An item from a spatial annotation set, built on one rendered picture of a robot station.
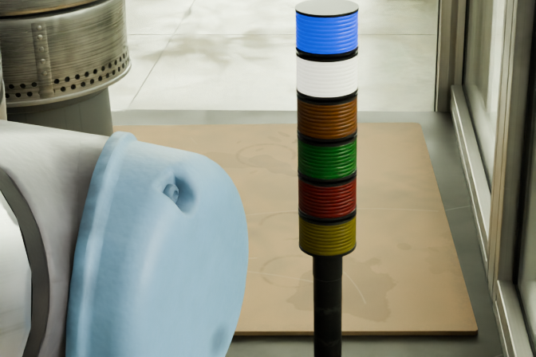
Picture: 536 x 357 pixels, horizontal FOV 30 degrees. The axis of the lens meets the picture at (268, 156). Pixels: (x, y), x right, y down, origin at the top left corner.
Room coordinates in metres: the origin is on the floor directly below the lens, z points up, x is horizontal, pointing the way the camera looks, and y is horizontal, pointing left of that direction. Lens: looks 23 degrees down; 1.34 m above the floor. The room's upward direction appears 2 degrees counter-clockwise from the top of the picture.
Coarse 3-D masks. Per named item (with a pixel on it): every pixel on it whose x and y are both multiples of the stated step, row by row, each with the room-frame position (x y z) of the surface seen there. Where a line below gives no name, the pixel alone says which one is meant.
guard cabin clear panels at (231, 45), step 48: (144, 0) 1.65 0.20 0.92; (192, 0) 1.64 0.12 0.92; (240, 0) 1.63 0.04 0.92; (288, 0) 1.62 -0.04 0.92; (384, 0) 1.61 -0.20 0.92; (432, 0) 1.60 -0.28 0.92; (480, 0) 1.38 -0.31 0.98; (144, 48) 1.65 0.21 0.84; (192, 48) 1.64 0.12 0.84; (240, 48) 1.63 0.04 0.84; (288, 48) 1.62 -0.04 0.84; (384, 48) 1.61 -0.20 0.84; (432, 48) 1.60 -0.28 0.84; (480, 48) 1.35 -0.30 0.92; (144, 96) 1.65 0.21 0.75; (192, 96) 1.64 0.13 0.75; (240, 96) 1.63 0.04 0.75; (288, 96) 1.62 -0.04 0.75; (384, 96) 1.61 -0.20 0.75; (432, 96) 1.60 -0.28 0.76; (480, 96) 1.32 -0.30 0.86; (480, 144) 1.29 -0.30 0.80; (528, 192) 0.90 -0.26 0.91; (528, 240) 0.87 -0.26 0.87; (528, 288) 0.85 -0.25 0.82
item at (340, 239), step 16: (304, 224) 0.68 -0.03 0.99; (320, 224) 0.67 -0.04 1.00; (336, 224) 0.67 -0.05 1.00; (352, 224) 0.68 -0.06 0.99; (304, 240) 0.68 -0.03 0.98; (320, 240) 0.67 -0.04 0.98; (336, 240) 0.67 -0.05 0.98; (352, 240) 0.68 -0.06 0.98; (320, 256) 0.67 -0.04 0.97; (336, 256) 0.67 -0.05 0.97
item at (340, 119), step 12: (300, 96) 0.68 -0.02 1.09; (300, 108) 0.68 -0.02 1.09; (312, 108) 0.67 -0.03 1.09; (324, 108) 0.67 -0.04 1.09; (336, 108) 0.67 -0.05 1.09; (348, 108) 0.67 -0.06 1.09; (300, 120) 0.68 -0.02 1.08; (312, 120) 0.67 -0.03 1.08; (324, 120) 0.67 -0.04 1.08; (336, 120) 0.67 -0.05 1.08; (348, 120) 0.67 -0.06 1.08; (300, 132) 0.68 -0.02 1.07; (312, 132) 0.67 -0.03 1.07; (324, 132) 0.67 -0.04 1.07; (336, 132) 0.67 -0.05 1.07; (348, 132) 0.67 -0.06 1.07
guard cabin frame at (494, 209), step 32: (448, 0) 1.55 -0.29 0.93; (512, 0) 0.96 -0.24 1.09; (448, 32) 1.55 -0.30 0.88; (512, 32) 0.95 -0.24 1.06; (448, 64) 1.55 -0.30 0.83; (512, 64) 0.93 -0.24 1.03; (448, 96) 1.56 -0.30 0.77; (512, 96) 0.93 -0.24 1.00; (512, 128) 0.93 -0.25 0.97; (480, 160) 1.24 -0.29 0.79; (512, 160) 0.93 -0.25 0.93; (480, 192) 1.14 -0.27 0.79; (512, 192) 0.93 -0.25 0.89; (480, 224) 1.08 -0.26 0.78; (512, 224) 0.93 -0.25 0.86; (512, 256) 0.93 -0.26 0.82; (512, 288) 0.91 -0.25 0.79; (512, 320) 0.85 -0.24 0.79; (512, 352) 0.80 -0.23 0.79
